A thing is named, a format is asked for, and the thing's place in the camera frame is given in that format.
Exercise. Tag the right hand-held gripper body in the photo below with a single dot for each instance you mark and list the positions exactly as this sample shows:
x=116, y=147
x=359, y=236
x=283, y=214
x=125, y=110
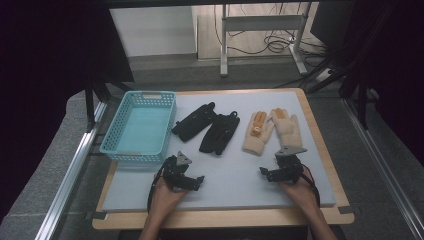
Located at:
x=288, y=165

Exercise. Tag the black glove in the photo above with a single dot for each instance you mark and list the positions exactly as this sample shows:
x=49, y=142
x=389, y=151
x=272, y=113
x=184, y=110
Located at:
x=195, y=121
x=220, y=133

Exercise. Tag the turquoise plastic basket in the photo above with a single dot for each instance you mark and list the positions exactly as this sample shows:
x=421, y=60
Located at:
x=143, y=131

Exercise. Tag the person's left hand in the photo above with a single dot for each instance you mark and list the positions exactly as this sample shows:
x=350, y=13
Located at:
x=166, y=198

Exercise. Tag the person's right hand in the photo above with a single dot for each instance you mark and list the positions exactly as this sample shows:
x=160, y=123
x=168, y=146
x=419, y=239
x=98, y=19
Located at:
x=300, y=191

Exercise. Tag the light grey foam mat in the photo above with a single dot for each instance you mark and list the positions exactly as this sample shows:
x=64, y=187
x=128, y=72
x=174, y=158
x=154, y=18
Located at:
x=230, y=176

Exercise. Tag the beige fleece glove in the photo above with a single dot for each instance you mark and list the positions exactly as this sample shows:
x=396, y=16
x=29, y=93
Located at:
x=288, y=130

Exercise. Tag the beige glove with orange fingers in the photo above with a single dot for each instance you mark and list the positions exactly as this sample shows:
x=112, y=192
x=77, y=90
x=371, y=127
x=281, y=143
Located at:
x=258, y=135

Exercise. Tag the grey tape piece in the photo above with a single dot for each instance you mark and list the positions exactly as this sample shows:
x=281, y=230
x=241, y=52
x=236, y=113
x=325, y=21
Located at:
x=346, y=209
x=98, y=215

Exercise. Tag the white power strip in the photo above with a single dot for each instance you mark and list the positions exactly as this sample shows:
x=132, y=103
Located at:
x=323, y=75

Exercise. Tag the black metal stand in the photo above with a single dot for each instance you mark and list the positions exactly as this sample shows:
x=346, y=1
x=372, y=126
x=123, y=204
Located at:
x=361, y=100
x=89, y=100

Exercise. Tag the dark curtain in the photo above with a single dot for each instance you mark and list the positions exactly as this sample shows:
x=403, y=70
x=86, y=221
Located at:
x=400, y=66
x=40, y=83

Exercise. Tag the white cabinet panel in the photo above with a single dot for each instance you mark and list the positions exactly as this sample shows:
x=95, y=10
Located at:
x=153, y=31

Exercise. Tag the aluminium rail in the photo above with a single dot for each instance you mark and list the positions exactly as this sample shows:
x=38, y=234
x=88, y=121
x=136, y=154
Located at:
x=68, y=180
x=383, y=166

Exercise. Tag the white metal desk frame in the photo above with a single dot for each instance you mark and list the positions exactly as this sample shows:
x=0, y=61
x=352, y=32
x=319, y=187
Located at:
x=260, y=22

